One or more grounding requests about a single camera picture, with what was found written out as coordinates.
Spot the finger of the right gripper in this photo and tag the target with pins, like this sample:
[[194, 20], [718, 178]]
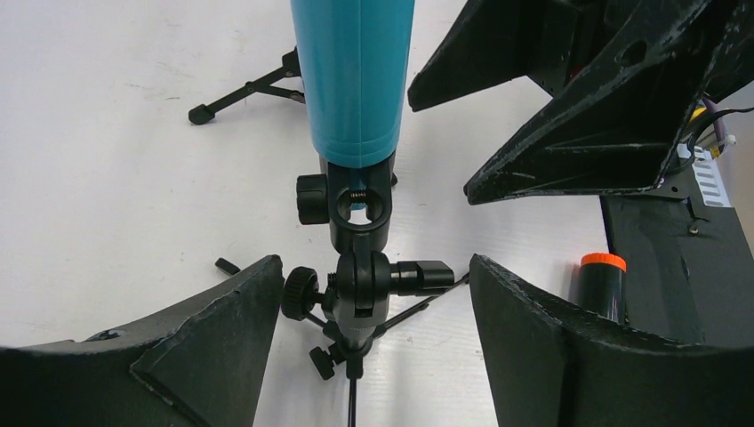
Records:
[[493, 42], [614, 127]]

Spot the blue toy microphone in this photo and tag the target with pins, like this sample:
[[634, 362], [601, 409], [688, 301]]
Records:
[[353, 57]]

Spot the black tripod clip stand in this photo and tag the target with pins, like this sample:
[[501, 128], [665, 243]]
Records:
[[367, 294]]

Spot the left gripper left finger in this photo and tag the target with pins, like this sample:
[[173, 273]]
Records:
[[199, 362]]

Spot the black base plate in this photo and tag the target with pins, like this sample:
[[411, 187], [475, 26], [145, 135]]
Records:
[[690, 269]]

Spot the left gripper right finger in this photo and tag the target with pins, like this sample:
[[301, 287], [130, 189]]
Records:
[[551, 363]]

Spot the right white cable duct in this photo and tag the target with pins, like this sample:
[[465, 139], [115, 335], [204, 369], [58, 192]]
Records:
[[709, 179]]

